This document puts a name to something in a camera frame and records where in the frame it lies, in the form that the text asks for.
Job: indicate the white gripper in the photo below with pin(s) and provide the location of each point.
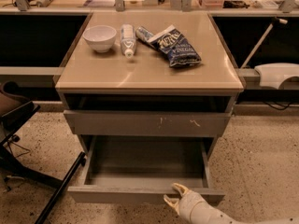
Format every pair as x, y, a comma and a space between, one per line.
189, 203

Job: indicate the grey drawer cabinet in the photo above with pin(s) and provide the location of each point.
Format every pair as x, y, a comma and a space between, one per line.
146, 82

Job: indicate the blue vinegar chip bag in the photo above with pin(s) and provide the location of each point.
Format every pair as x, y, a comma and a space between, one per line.
173, 44

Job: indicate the white stick with black tip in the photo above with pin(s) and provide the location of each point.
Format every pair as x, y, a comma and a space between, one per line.
273, 22

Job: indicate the grey top drawer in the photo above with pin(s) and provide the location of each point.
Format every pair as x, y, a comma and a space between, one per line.
142, 123

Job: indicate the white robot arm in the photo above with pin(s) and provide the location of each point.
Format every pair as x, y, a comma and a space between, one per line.
219, 217

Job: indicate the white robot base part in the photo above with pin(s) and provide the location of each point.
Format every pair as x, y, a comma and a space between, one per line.
272, 75

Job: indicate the white ceramic bowl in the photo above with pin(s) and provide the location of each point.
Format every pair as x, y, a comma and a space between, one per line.
100, 38

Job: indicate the grey drawer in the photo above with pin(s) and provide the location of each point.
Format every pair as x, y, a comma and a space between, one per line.
131, 169
142, 123

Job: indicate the clear plastic water bottle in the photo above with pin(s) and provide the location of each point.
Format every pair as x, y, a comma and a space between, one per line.
128, 40

